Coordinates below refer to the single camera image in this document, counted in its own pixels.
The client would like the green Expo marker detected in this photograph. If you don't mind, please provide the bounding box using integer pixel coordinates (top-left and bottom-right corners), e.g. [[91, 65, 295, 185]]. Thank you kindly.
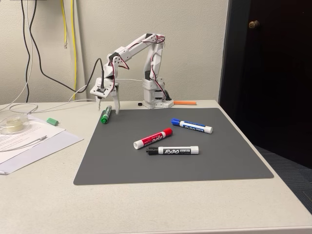
[[100, 105, 113, 124]]

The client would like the red Expo marker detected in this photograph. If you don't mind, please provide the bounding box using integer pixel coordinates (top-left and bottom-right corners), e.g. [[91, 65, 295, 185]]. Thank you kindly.
[[133, 128, 174, 150]]

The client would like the black Expo marker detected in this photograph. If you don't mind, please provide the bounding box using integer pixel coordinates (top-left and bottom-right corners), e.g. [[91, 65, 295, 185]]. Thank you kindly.
[[146, 146, 199, 156]]

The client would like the blue Expo marker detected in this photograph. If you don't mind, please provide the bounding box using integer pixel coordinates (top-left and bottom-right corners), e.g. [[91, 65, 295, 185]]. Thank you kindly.
[[170, 118, 213, 134]]

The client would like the blank white paper sheet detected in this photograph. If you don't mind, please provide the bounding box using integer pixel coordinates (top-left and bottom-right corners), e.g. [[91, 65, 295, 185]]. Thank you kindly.
[[0, 130, 84, 175]]

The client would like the printed white paper sheet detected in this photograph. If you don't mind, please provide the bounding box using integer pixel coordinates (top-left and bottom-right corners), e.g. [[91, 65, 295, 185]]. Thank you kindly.
[[0, 114, 66, 152]]

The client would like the grey rubber mat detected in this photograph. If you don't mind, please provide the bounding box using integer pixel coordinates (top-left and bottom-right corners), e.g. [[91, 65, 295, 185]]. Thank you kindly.
[[73, 107, 274, 186]]

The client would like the dark door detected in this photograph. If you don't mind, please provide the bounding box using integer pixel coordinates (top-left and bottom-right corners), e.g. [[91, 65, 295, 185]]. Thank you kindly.
[[218, 0, 312, 169]]

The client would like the white camera box black lens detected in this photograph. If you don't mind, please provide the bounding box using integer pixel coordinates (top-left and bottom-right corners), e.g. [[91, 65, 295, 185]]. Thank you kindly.
[[90, 77, 116, 99]]

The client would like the white wall cable raceway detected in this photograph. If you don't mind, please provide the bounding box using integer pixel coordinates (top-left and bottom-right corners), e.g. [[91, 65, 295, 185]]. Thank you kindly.
[[72, 0, 86, 101]]

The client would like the long yellow wire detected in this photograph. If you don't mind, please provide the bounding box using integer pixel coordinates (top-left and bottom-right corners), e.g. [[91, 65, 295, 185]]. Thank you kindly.
[[70, 0, 78, 101]]

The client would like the black camera cable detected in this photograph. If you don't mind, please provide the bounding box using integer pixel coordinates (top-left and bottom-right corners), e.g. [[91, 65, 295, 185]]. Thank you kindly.
[[29, 0, 105, 94]]

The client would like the short yellow wire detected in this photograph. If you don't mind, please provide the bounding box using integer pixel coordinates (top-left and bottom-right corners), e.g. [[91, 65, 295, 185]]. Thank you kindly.
[[60, 0, 68, 49]]

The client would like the white cable with plug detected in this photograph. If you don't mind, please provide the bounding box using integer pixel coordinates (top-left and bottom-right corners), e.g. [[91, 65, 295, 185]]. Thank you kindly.
[[0, 135, 48, 153]]

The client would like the thin white cable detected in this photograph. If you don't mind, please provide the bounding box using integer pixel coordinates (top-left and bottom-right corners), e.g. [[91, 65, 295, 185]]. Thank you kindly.
[[0, 0, 97, 115]]

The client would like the thin black wall cable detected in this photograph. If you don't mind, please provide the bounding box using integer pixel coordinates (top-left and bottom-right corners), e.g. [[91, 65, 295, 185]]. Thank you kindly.
[[20, 0, 33, 103]]

